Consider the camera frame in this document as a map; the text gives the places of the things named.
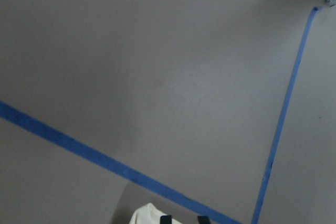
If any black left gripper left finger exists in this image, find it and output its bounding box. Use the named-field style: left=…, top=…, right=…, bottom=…
left=160, top=215, right=172, bottom=224

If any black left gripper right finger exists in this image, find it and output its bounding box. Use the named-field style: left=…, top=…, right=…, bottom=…
left=197, top=216, right=208, bottom=224

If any cream long-sleeve printed shirt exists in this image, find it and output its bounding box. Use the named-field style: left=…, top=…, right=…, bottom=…
left=129, top=203, right=185, bottom=224

